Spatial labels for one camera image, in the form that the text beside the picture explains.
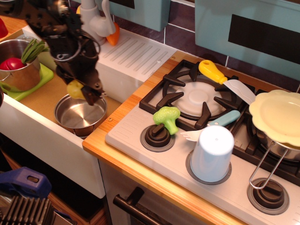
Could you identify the grey toy faucet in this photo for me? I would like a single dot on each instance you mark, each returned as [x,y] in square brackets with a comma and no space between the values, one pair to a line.
[99,27]

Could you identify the red object at edge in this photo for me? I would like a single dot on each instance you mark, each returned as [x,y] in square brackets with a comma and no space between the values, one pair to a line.
[3,29]

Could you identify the blue handled toy fork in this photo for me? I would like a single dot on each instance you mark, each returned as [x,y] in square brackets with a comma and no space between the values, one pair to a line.
[223,121]

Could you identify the black left stove knob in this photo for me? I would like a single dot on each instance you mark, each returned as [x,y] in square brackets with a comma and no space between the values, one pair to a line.
[156,138]

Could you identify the yellow toy potato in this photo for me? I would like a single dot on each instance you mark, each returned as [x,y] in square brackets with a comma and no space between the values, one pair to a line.
[74,89]

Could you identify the white toy sink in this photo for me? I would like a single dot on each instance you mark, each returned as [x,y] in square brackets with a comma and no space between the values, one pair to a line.
[31,124]

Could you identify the black oven door handle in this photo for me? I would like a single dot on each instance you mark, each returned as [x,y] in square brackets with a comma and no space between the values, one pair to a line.
[129,206]

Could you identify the black right stove knob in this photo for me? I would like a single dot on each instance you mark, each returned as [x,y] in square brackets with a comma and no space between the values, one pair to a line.
[273,199]

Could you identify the steel saucepan with wire handle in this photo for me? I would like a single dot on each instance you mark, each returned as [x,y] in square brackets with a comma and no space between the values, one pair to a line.
[281,150]

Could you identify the green toy broccoli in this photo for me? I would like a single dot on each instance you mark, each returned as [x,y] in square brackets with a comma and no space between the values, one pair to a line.
[167,116]

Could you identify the yellow handled toy knife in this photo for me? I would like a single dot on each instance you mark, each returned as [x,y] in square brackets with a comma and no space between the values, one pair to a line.
[210,70]

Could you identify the black burner grate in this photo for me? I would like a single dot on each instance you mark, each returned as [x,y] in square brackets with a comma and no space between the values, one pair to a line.
[199,99]

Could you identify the green toy beans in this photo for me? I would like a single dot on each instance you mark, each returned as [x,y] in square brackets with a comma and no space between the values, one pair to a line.
[32,50]

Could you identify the blue clamp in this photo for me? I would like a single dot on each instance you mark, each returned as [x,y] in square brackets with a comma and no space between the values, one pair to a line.
[25,182]

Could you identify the pale yellow plastic plate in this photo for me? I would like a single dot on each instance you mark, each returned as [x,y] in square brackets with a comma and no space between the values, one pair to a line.
[277,114]

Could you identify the orange toy carrot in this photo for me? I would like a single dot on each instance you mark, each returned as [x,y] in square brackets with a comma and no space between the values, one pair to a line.
[114,38]

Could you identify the grey toy stove top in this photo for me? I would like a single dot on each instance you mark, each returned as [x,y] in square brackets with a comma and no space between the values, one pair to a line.
[230,193]

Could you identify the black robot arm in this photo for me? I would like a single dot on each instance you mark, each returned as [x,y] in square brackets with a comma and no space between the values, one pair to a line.
[45,17]

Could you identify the green cutting mat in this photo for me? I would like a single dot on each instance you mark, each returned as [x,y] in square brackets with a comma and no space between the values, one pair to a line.
[46,76]

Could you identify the red toy tomato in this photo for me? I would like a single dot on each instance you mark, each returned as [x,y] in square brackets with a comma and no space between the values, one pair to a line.
[12,64]

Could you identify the black stove knob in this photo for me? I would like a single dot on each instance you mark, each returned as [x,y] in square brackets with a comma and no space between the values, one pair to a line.
[273,199]
[156,138]

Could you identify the small steel pot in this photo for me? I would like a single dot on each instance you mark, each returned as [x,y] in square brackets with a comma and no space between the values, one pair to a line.
[78,117]

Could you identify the teal wall cabinet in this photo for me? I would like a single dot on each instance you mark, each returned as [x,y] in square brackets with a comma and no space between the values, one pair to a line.
[246,35]

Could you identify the white upturned plastic cup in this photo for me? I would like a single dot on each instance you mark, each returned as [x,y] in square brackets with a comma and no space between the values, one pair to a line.
[211,156]

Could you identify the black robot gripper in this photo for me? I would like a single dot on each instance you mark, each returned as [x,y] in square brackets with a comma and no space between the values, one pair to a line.
[76,59]

